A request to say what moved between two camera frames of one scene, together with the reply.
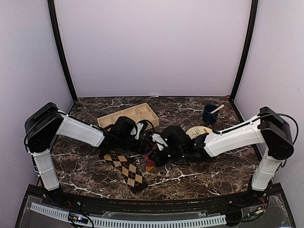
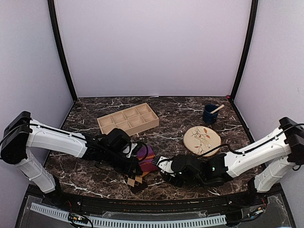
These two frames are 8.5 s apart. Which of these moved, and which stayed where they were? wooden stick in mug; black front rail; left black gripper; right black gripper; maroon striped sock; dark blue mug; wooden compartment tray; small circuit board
Moved: right black gripper; left black gripper; maroon striped sock
Stayed: dark blue mug; small circuit board; black front rail; wooden stick in mug; wooden compartment tray
